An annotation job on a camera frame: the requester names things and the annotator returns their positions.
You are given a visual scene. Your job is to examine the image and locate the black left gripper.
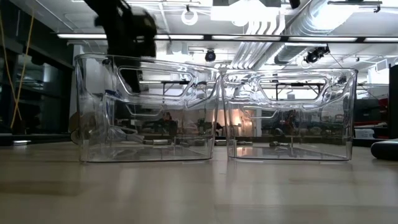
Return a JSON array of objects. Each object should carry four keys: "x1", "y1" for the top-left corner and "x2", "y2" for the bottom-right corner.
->
[{"x1": 105, "y1": 6, "x2": 158, "y2": 94}]

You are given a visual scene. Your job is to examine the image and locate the clear plastic bin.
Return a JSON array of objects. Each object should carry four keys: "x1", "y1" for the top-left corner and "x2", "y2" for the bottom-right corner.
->
[
  {"x1": 73, "y1": 53, "x2": 222, "y2": 164},
  {"x1": 221, "y1": 68, "x2": 359, "y2": 162}
]

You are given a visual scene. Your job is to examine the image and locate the long ceiling light strip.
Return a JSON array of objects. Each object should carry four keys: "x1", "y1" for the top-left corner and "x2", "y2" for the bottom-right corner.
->
[{"x1": 57, "y1": 32, "x2": 398, "y2": 44}]

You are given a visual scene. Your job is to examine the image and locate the white ceiling pipes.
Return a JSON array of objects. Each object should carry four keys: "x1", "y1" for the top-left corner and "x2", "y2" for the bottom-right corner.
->
[{"x1": 231, "y1": 20, "x2": 285, "y2": 70}]

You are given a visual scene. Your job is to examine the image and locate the black upright panel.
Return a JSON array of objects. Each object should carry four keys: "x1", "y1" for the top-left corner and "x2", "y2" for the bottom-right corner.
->
[{"x1": 388, "y1": 63, "x2": 398, "y2": 141}]

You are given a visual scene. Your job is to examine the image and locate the white storage box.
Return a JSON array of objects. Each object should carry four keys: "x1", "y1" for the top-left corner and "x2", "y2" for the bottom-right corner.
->
[{"x1": 354, "y1": 128, "x2": 376, "y2": 140}]

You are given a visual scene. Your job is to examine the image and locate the black round-headed handheld device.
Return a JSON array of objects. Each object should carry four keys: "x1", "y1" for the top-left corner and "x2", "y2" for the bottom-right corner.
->
[{"x1": 370, "y1": 139, "x2": 398, "y2": 162}]

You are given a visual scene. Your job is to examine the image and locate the silver ventilation duct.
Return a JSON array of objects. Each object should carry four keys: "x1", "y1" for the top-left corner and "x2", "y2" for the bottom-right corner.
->
[{"x1": 273, "y1": 0, "x2": 361, "y2": 65}]

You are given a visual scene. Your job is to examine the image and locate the white coiled cable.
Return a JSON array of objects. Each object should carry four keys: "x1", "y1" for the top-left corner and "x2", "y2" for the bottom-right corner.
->
[{"x1": 108, "y1": 126, "x2": 146, "y2": 144}]

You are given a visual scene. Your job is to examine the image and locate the black ceiling camera cluster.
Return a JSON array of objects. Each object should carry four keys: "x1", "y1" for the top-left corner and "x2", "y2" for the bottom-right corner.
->
[{"x1": 303, "y1": 45, "x2": 331, "y2": 65}]

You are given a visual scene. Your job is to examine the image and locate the black ceiling rail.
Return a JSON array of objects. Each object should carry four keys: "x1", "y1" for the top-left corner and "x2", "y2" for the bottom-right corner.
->
[{"x1": 328, "y1": 0, "x2": 383, "y2": 14}]

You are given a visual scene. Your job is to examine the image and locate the white hanging ring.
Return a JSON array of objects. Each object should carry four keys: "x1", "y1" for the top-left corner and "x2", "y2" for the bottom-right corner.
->
[{"x1": 181, "y1": 9, "x2": 199, "y2": 26}]

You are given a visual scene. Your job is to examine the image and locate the yellow extension cable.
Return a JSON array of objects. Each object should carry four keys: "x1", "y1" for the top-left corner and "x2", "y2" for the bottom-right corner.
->
[{"x1": 0, "y1": 9, "x2": 35, "y2": 129}]

